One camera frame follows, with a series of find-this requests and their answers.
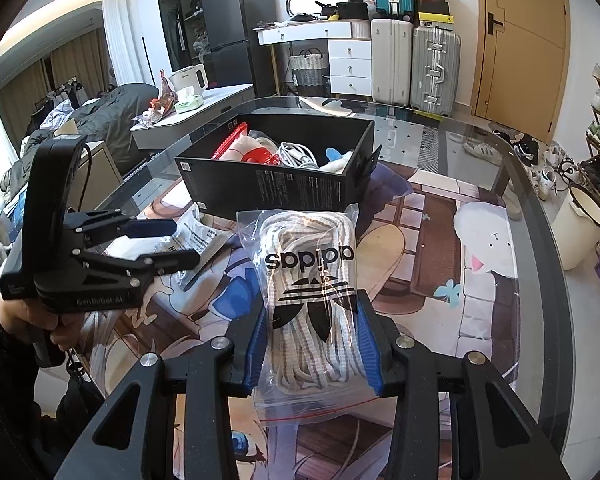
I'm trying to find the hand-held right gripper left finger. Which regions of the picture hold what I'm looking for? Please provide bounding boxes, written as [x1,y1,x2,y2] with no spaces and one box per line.
[55,305,268,480]

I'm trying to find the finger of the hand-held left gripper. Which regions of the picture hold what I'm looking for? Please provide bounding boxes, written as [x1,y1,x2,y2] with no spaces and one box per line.
[65,208,178,248]
[77,249,201,286]

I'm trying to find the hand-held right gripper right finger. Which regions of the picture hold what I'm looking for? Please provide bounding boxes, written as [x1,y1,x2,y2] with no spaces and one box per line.
[355,292,571,480]

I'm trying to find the white printed plastic bag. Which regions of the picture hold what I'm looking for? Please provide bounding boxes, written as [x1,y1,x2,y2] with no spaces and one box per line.
[167,204,248,291]

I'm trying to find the clear bag of white laces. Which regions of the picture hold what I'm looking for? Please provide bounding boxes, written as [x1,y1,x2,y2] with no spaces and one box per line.
[236,204,376,428]

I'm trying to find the red toothed plastic strip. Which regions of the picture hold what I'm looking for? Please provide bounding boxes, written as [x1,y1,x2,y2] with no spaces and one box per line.
[211,122,247,161]

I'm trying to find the red white glue packet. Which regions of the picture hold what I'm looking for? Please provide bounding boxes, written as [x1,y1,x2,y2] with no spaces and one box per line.
[225,132,281,167]

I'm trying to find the black cardboard box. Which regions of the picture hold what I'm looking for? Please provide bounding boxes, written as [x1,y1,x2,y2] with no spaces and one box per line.
[174,112,383,221]

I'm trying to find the white charging cable bundle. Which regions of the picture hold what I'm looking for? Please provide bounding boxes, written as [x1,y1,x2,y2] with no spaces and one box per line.
[265,136,326,170]

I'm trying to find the person's left forearm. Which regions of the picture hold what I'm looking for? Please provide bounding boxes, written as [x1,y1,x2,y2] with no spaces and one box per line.
[0,285,106,480]

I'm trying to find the person's left hand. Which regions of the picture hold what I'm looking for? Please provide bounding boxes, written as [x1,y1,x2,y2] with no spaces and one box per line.
[0,296,88,351]

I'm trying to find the pile of clothes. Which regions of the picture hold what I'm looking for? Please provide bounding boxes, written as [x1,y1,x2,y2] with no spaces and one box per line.
[0,130,36,291]

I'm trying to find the beige side cabinet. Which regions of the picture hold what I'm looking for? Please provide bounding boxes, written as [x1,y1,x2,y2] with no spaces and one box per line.
[80,140,123,206]

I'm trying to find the printed table mat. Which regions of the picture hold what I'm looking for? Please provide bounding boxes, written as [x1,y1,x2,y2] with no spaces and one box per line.
[87,160,521,480]

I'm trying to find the black puffy coat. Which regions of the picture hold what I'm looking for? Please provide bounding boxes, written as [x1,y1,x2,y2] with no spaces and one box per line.
[72,82,161,176]

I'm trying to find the brown curtain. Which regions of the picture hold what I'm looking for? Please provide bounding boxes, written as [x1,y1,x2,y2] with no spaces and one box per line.
[0,27,111,136]

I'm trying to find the red snack bag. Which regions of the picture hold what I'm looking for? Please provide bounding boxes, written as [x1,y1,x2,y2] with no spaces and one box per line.
[132,67,176,128]

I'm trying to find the green tissue pack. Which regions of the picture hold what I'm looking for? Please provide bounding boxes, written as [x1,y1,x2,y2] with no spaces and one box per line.
[174,87,203,113]

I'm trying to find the grey coffee table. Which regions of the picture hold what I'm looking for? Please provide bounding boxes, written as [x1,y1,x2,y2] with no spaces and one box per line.
[130,82,256,151]

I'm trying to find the white electric kettle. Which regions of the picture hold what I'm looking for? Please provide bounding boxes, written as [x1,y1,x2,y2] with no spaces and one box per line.
[167,65,210,98]

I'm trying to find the white curtain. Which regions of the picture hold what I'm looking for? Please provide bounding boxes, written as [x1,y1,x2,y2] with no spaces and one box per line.
[102,0,156,91]

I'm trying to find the dark glass cabinet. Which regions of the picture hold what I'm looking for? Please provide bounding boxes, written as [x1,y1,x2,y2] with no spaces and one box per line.
[152,0,203,73]

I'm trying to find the dark grey refrigerator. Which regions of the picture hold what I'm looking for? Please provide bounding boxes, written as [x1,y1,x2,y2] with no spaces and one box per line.
[200,0,278,98]

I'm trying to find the woven basket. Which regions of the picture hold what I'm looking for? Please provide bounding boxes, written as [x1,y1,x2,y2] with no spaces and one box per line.
[289,50,328,88]

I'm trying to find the white round bin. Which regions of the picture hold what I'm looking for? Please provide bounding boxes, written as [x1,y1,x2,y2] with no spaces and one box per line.
[550,182,600,271]

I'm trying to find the pile of floor shoes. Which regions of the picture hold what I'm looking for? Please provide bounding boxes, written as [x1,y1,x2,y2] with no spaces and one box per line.
[462,122,581,201]

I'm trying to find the white desk with drawers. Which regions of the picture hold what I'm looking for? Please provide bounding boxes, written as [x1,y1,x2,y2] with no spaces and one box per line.
[254,20,373,96]

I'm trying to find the oval mirror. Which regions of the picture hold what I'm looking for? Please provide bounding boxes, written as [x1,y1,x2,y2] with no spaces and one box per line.
[286,0,361,21]

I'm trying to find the silver suitcase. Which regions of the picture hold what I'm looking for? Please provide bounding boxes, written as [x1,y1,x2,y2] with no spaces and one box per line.
[410,25,462,116]

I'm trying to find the white suitcase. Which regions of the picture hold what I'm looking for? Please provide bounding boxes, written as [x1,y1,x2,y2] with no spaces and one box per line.
[370,17,413,107]

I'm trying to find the black bag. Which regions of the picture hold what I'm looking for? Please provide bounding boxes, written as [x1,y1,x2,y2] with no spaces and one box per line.
[336,0,370,21]

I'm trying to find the wooden door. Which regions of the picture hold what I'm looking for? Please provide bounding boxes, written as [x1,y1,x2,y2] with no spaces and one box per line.
[472,0,571,143]

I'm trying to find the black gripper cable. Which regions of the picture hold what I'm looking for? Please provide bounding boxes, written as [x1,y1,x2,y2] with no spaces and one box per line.
[77,147,92,211]

